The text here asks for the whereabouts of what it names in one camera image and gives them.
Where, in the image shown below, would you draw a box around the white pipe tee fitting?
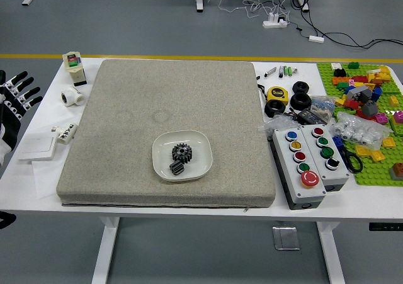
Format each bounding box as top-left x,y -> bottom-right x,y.
60,86 -> 86,108

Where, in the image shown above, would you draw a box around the green brick baseplate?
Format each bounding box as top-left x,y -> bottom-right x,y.
316,62 -> 403,187

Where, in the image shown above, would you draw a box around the white flat box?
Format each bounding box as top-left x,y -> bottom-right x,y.
18,132 -> 59,162

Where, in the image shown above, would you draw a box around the white labelled cylinder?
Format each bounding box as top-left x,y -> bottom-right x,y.
51,123 -> 79,145

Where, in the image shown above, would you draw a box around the empty clear plastic bag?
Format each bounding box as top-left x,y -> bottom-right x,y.
257,113 -> 300,139

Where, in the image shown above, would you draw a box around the small black gear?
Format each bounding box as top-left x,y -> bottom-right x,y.
169,161 -> 186,176

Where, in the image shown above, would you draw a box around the grey-brown cushion mat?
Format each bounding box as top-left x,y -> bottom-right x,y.
55,59 -> 277,208

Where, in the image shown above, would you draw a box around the white square plate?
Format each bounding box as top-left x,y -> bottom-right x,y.
152,130 -> 214,183

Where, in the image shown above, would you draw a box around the small black plastic nut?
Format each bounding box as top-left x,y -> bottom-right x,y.
292,81 -> 310,94

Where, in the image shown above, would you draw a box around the white power strip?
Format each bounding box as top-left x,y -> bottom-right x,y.
263,13 -> 289,29

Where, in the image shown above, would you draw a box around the black scissors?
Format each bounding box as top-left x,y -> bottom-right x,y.
339,147 -> 365,174

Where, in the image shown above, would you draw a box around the big black gear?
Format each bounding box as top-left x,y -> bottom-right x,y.
171,142 -> 193,164

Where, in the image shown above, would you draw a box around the black table control panel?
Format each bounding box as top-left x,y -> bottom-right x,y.
368,222 -> 403,232

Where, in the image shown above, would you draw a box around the yellow tape measure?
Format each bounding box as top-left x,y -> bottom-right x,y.
266,86 -> 290,106

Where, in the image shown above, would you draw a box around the four-button grey control box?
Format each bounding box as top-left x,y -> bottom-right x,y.
300,123 -> 351,192

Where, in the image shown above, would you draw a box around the black power adapter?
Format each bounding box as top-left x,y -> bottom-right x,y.
297,108 -> 331,123

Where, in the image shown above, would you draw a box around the silver floor plate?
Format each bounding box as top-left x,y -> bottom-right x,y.
272,227 -> 300,251

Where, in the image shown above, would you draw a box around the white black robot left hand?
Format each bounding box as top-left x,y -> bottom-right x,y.
0,70 -> 44,168

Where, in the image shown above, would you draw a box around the bag of blue-white parts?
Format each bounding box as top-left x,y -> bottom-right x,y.
310,94 -> 337,118

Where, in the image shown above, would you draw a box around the grey white toy brick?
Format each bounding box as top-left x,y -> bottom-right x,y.
348,85 -> 372,104

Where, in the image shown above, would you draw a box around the white floor cable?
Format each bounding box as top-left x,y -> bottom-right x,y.
201,0 -> 292,20

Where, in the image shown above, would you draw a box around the black floor cable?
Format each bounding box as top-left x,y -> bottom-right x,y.
291,0 -> 403,49

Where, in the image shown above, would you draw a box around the cream switch box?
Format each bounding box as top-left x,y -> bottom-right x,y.
62,51 -> 88,87

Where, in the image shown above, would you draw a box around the bag of white parts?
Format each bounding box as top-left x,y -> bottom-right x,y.
329,112 -> 391,151

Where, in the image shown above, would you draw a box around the five-button grey control box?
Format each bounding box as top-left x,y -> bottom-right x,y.
271,127 -> 327,210

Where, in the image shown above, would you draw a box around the orange grey toy brick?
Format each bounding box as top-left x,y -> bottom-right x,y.
389,162 -> 403,181

